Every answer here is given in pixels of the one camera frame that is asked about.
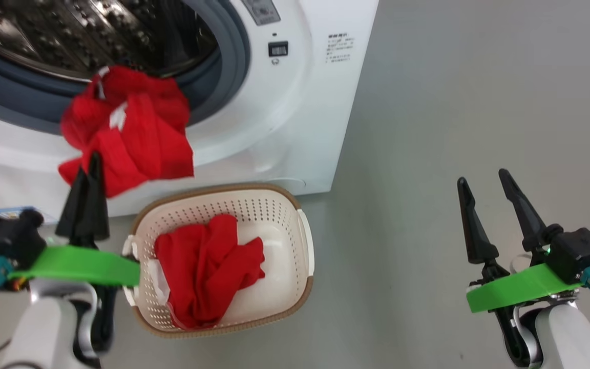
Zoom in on red garment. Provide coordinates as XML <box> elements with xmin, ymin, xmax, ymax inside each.
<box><xmin>154</xmin><ymin>214</ymin><xmax>266</xmax><ymax>330</ymax></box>
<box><xmin>58</xmin><ymin>66</ymin><xmax>195</xmax><ymax>199</ymax></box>

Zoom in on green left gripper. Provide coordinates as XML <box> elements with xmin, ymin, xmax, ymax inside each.
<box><xmin>8</xmin><ymin>151</ymin><xmax>141</xmax><ymax>354</ymax></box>

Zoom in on perforated steel washer drum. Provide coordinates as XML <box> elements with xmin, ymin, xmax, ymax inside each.
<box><xmin>0</xmin><ymin>0</ymin><xmax>219</xmax><ymax>83</ymax></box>

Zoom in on white front-load washing machine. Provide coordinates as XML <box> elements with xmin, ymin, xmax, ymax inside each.
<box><xmin>0</xmin><ymin>0</ymin><xmax>380</xmax><ymax>218</ymax></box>

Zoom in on blue energy label sticker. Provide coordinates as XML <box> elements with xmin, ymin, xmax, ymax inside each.
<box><xmin>0</xmin><ymin>206</ymin><xmax>57</xmax><ymax>226</ymax></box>

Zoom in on cream basket with brown rim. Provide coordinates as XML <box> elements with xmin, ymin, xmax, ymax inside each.
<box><xmin>122</xmin><ymin>183</ymin><xmax>315</xmax><ymax>339</ymax></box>

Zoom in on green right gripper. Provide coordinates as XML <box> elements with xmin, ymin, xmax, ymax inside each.
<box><xmin>456</xmin><ymin>168</ymin><xmax>582</xmax><ymax>367</ymax></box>

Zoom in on printed text label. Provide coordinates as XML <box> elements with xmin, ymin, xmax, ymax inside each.
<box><xmin>326</xmin><ymin>34</ymin><xmax>355</xmax><ymax>63</ymax></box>

